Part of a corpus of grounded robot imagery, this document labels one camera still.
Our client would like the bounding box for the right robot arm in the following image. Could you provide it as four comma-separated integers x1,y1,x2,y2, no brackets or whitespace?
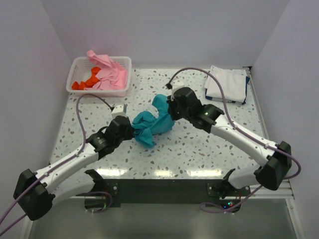
167,87,292,196

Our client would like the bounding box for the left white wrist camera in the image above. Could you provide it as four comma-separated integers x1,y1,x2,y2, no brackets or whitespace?
111,104,127,119

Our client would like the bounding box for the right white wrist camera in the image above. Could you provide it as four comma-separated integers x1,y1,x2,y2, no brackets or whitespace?
165,80,185,101

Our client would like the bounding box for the aluminium frame rail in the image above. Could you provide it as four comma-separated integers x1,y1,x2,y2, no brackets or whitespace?
242,67,295,200

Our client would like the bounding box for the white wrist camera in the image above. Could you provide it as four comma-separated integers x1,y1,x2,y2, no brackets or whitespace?
165,80,185,101
111,104,127,119

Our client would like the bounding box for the orange t shirt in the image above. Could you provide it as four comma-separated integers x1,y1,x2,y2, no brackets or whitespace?
71,67,101,90

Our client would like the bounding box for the folded white t shirt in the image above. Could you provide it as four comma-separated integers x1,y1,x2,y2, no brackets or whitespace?
204,65,250,105

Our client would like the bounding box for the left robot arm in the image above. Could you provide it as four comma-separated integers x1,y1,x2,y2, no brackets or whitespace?
13,116,134,221

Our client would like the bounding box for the white plastic basket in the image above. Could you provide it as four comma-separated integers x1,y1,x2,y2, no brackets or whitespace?
66,56,132,97

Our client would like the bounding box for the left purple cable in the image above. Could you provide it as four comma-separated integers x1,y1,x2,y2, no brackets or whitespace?
0,96,118,232

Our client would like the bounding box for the teal t shirt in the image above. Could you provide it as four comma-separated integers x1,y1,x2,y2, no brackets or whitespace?
132,94,175,148

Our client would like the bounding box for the pink t shirt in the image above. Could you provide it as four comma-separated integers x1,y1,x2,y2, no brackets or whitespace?
86,50,128,91

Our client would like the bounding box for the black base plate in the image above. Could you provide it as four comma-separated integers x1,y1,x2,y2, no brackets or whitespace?
78,179,244,209

